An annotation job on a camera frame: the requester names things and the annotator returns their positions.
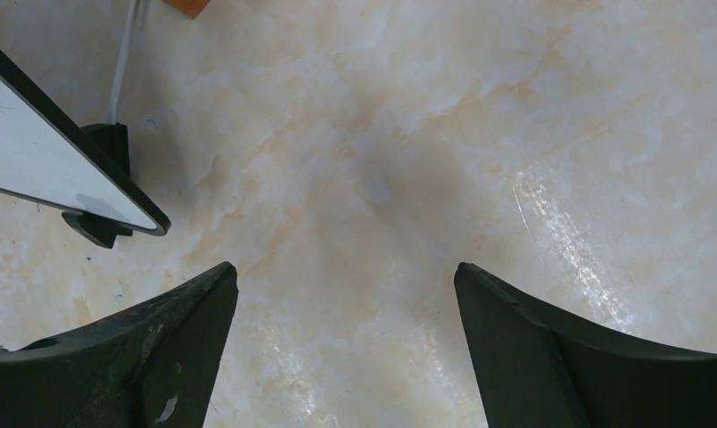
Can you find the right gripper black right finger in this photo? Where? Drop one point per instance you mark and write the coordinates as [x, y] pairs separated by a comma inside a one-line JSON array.
[[537, 365]]

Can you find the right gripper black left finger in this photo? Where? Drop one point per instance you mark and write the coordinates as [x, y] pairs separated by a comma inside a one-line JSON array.
[[151, 365]]

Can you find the white whiteboard black frame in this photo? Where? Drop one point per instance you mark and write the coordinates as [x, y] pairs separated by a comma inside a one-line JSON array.
[[46, 158]]

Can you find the black whiteboard foot near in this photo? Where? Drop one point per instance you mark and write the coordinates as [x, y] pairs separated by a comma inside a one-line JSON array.
[[102, 232]]

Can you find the black whiteboard foot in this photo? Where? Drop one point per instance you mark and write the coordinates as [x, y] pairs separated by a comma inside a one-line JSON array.
[[112, 139], [102, 232]]

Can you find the black whiteboard foot far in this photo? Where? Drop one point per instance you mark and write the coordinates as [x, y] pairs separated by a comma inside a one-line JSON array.
[[112, 139]]

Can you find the orange compartment tray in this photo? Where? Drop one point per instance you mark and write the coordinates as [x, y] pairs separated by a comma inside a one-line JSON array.
[[190, 8]]

